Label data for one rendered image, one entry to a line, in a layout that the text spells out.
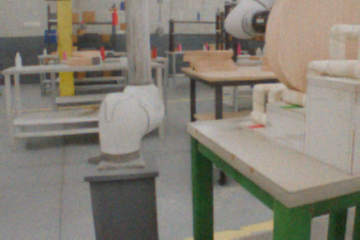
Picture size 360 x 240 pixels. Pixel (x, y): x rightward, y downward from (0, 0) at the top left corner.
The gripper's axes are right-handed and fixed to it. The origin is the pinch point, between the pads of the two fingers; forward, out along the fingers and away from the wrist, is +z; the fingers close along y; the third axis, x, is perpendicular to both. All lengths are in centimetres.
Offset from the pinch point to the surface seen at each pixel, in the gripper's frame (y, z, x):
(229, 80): -62, -171, -37
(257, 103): 10.1, -6.2, -23.4
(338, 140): 14.2, 31.5, -24.3
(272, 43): 17.8, 13.4, -6.3
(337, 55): 9.9, 25.9, -8.7
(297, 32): 11.9, 14.7, -3.8
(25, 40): 150, -1091, 5
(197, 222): 26, -16, -61
